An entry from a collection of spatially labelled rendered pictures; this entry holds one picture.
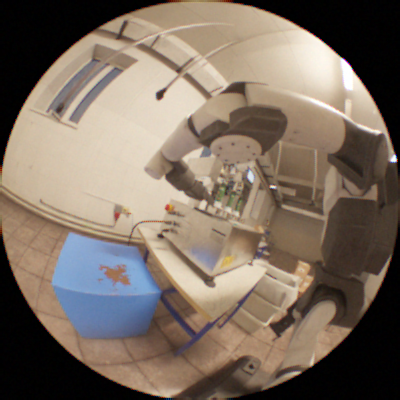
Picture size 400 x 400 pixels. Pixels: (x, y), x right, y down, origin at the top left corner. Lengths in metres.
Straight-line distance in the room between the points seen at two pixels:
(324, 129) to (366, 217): 0.24
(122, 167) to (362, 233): 2.06
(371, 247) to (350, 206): 0.12
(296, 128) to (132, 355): 1.20
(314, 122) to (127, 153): 1.87
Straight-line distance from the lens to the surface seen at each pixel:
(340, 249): 0.38
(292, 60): 3.55
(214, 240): 0.49
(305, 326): 0.44
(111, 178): 1.85
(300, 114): 0.18
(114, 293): 0.56
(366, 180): 0.28
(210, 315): 0.42
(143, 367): 1.06
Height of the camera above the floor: 1.05
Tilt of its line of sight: 2 degrees up
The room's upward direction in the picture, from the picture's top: 21 degrees clockwise
